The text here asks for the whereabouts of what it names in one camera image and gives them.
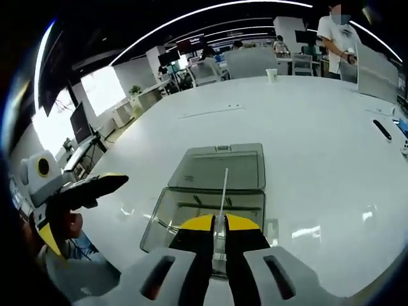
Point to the white office chair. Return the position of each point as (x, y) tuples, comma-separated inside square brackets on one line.
[(303, 63), (207, 72)]

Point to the green potted plant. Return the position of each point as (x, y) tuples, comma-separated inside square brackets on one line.
[(135, 90)]

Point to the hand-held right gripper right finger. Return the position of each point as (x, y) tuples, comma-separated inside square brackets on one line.
[(248, 255)]

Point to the white paper cup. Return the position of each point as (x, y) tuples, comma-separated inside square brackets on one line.
[(271, 75)]

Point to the wall display screen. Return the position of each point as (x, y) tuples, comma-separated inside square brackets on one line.
[(190, 43)]

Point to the blue cloth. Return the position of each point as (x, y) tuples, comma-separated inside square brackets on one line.
[(403, 125)]

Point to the small black monitor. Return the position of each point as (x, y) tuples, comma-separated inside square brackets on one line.
[(169, 58)]

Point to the person's blue jeans leg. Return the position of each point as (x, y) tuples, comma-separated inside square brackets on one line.
[(85, 246)]

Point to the clear plastic divider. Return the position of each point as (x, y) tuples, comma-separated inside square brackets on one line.
[(219, 242)]

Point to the grey privacy panel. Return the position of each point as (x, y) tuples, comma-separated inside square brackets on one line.
[(252, 63)]

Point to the black remote control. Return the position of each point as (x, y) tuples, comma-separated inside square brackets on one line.
[(382, 129)]

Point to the hanging dark screen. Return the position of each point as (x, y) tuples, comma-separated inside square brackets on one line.
[(49, 95)]

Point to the large black monitor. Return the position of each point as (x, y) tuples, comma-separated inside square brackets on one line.
[(79, 122)]

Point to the clear grey guide fixture box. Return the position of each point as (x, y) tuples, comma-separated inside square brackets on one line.
[(204, 169)]

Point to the person's left hand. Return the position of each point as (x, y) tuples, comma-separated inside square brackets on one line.
[(71, 224)]

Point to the flat clear plastic piece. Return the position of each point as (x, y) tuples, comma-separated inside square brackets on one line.
[(272, 232)]

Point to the white low cabinet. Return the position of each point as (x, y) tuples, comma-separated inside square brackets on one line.
[(122, 114)]

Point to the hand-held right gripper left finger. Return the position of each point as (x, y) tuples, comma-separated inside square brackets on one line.
[(191, 255)]

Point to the white standing desk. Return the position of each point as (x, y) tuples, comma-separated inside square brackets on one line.
[(83, 156)]

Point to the small potted plant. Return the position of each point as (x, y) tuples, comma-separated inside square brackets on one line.
[(67, 144)]

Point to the white upright panel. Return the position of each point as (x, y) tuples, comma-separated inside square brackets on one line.
[(376, 73)]

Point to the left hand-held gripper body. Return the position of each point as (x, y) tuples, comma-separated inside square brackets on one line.
[(48, 188)]

